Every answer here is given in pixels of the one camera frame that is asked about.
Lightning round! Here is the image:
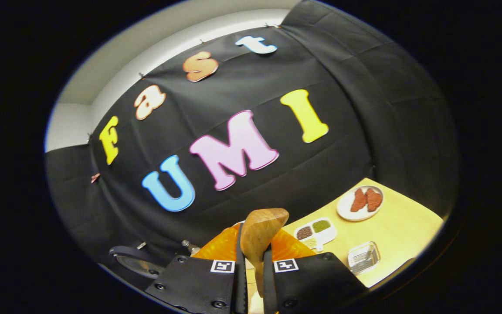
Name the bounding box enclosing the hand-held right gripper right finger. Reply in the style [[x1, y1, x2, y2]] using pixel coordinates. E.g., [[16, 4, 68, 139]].
[[262, 227, 370, 314]]

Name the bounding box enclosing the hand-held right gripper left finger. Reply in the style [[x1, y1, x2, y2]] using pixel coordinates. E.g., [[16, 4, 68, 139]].
[[144, 225, 248, 314]]

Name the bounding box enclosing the wooden spoon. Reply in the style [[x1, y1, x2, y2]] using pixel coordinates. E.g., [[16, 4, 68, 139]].
[[239, 208, 290, 297]]

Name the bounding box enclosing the metal wire chopstick holder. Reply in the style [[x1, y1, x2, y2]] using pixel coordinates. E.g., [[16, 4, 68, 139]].
[[347, 241, 381, 275]]

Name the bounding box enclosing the dark grey rice cooker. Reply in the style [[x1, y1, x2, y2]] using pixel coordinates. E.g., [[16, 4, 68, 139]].
[[109, 242, 166, 280]]

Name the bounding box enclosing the small clear drink bottle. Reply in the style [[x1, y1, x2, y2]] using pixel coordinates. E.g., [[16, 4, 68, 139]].
[[181, 239, 201, 256]]

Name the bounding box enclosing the white divided dish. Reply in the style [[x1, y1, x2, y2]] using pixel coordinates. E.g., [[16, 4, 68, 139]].
[[293, 217, 338, 253]]

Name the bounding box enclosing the round white plate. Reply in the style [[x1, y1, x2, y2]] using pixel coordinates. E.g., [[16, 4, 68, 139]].
[[336, 185, 385, 222]]

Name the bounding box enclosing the black backdrop cloth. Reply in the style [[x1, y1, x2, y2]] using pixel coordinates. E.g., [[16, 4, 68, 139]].
[[45, 0, 460, 280]]

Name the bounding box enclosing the red meat slice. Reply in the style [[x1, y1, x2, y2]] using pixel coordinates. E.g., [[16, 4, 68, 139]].
[[364, 188, 383, 212], [350, 188, 367, 213]]

